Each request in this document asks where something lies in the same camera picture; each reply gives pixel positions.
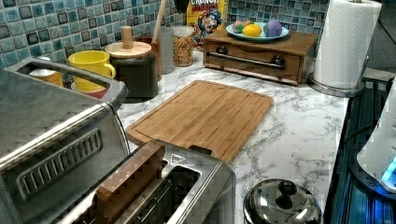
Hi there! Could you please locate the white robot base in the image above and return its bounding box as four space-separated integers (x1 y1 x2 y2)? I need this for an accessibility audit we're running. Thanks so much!
357 82 396 193

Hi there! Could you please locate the stainless steel toaster oven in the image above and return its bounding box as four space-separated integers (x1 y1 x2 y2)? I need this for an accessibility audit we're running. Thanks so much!
0 58 130 224

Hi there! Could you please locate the bamboo cutting board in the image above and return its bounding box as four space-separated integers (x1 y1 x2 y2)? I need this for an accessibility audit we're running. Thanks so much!
126 80 273 163

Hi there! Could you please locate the dark canister with wooden lid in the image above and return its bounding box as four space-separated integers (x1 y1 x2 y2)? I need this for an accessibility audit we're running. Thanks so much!
105 26 158 103

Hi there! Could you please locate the clear jar of cereal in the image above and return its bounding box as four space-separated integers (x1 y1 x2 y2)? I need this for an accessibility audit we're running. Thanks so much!
173 25 193 67

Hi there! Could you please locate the frosted plastic cup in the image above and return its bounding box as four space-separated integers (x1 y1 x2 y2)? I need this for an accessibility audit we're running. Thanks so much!
158 27 174 75

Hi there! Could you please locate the light blue plate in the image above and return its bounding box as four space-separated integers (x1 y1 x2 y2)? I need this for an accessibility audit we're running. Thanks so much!
225 21 290 43

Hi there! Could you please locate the yellow cereal box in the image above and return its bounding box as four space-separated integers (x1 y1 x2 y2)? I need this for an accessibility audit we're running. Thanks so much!
187 0 229 51

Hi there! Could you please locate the yellow toy lemon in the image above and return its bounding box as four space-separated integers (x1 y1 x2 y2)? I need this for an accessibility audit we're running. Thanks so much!
242 24 262 37

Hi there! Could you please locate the red bowl under mug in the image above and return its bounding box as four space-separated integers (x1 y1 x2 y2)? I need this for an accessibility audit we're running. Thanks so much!
71 83 107 99

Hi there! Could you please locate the wooden drawer box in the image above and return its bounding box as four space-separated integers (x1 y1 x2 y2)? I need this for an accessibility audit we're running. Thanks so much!
203 30 318 86

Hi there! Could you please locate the purple plush eggplant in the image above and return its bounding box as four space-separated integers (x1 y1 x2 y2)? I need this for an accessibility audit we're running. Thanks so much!
263 21 282 37

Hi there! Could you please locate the yellow ceramic mug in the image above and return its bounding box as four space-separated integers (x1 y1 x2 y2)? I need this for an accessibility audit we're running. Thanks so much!
68 50 116 92

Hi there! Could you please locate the glass pot lid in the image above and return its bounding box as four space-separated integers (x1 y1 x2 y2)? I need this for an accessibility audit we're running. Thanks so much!
243 179 322 224

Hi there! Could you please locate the wooden toy bread slice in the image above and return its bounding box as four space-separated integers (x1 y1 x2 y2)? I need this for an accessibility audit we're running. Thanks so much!
94 141 165 224

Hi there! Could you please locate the white lidded orange jar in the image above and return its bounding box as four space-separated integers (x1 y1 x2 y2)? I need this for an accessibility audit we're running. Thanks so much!
29 69 64 87

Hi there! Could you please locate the metal paper towel holder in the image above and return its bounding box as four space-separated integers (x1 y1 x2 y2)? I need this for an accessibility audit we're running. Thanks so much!
306 55 370 98

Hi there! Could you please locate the white paper towel roll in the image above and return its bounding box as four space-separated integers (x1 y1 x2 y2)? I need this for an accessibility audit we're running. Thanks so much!
314 0 382 88

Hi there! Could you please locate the wooden utensil handle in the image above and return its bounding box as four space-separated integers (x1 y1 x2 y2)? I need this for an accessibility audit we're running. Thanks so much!
151 0 167 44

